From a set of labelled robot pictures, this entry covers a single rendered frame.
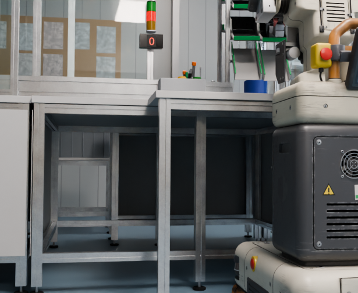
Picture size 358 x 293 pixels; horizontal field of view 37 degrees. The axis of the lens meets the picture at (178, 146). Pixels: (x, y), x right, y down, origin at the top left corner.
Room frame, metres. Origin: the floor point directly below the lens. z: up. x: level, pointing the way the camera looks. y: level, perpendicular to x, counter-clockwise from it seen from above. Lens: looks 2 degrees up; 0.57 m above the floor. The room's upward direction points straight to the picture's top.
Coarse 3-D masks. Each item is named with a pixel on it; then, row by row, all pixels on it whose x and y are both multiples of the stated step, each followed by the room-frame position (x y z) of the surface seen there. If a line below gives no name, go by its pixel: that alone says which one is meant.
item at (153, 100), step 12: (156, 96) 2.10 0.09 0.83; (168, 96) 2.11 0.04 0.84; (180, 96) 2.11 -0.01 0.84; (192, 96) 2.12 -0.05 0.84; (204, 96) 2.13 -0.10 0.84; (216, 96) 2.14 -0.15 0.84; (228, 96) 2.14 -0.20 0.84; (240, 96) 2.15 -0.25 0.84; (252, 96) 2.16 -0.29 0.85; (264, 96) 2.17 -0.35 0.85
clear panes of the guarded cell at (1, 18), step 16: (0, 0) 2.34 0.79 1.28; (32, 0) 3.54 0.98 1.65; (0, 16) 2.34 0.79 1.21; (32, 16) 3.54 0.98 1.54; (0, 32) 2.34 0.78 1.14; (32, 32) 3.54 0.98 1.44; (0, 48) 2.34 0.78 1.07; (32, 48) 3.54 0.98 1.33; (0, 64) 2.34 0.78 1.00; (0, 80) 2.34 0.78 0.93
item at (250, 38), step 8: (232, 16) 2.88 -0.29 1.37; (240, 16) 2.88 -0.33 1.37; (248, 16) 2.88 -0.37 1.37; (232, 24) 2.90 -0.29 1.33; (240, 24) 2.90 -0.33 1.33; (248, 24) 2.90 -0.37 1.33; (256, 24) 2.76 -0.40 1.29; (232, 32) 2.73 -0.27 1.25; (240, 32) 2.85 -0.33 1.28; (248, 32) 2.85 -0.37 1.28; (256, 32) 2.75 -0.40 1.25; (240, 40) 2.66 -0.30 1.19; (248, 40) 2.66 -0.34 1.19; (256, 40) 2.66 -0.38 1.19
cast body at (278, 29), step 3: (276, 24) 2.66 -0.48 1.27; (279, 24) 2.66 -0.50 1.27; (282, 24) 2.66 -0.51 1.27; (273, 27) 2.70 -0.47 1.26; (276, 27) 2.66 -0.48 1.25; (279, 27) 2.66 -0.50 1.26; (282, 27) 2.66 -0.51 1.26; (273, 30) 2.70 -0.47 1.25; (276, 30) 2.66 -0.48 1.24; (279, 30) 2.67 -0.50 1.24; (282, 30) 2.67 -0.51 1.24; (273, 33) 2.70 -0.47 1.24; (276, 33) 2.66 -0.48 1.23; (279, 33) 2.66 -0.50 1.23; (282, 33) 2.66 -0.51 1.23; (276, 36) 2.67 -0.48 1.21; (279, 36) 2.67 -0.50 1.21; (282, 36) 2.67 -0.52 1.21
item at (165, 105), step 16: (160, 112) 2.12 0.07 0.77; (160, 128) 2.12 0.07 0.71; (160, 144) 2.12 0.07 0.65; (160, 160) 2.12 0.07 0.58; (160, 176) 2.12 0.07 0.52; (160, 192) 2.12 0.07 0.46; (160, 208) 2.12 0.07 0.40; (160, 224) 2.12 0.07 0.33; (160, 240) 2.12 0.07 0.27; (160, 256) 2.12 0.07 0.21; (160, 272) 2.12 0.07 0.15; (160, 288) 2.12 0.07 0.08
